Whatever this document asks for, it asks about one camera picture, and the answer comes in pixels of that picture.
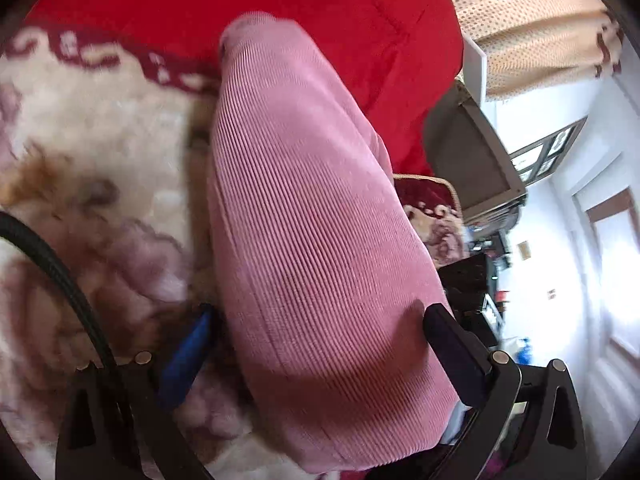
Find black cable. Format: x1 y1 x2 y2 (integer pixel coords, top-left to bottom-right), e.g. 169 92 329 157
0 210 122 376

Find red blanket on sofa back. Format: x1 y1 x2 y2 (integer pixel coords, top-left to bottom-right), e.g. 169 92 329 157
27 0 463 175

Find pink corduroy jacket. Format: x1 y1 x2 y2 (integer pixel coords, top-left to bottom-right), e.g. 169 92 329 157
208 37 458 474

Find polka dot beige curtain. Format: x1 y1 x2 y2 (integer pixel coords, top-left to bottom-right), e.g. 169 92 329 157
452 0 625 101

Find dark brown sofa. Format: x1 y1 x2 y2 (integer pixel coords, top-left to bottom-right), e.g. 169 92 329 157
423 81 527 226

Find floral red beige blanket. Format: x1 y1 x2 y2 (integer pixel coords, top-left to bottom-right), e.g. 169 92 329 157
0 22 469 480

